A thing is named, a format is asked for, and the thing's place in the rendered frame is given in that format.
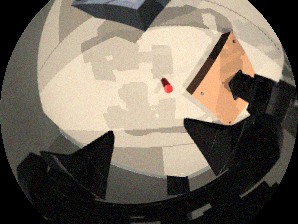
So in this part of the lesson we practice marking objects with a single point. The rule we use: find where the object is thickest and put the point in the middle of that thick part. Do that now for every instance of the red peg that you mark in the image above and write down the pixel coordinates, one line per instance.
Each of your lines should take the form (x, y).
(165, 84)

